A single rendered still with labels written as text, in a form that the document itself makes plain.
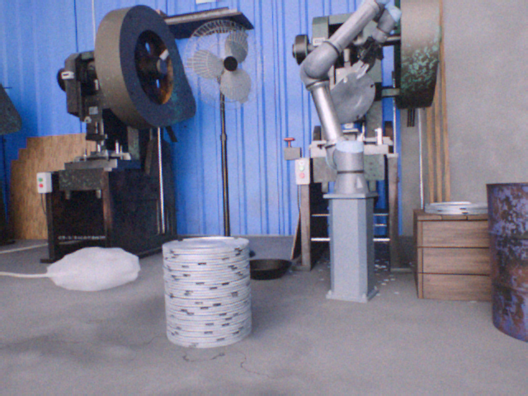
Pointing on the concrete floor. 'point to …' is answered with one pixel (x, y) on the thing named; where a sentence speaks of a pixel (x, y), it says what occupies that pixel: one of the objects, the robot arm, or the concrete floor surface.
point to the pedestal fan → (235, 54)
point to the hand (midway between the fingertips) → (358, 75)
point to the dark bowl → (268, 268)
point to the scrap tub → (509, 256)
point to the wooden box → (451, 256)
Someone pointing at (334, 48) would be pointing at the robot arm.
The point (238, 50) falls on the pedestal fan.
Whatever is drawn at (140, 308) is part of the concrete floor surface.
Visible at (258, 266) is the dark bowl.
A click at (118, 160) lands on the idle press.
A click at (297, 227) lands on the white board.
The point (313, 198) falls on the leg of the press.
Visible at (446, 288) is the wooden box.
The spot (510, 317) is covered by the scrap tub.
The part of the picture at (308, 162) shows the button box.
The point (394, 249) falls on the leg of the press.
